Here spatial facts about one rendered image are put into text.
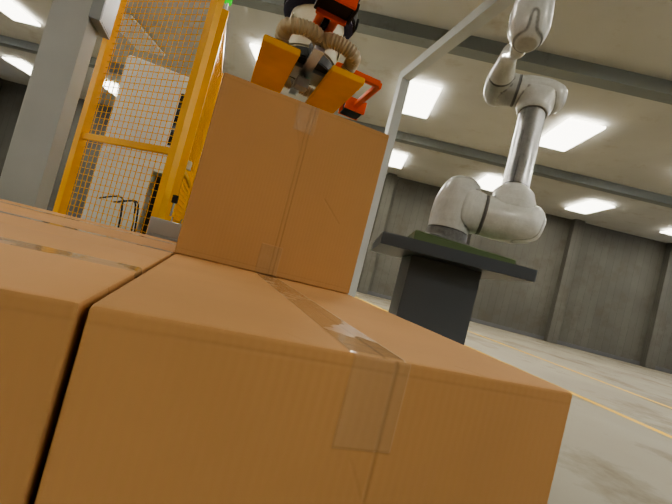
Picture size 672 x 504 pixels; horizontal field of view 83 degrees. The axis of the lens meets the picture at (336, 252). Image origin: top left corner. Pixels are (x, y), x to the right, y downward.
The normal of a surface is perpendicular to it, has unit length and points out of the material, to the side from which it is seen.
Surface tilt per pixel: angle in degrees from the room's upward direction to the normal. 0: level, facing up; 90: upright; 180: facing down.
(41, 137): 90
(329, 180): 90
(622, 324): 90
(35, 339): 90
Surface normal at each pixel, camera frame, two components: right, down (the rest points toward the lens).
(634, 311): -0.04, -0.05
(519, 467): 0.32, 0.04
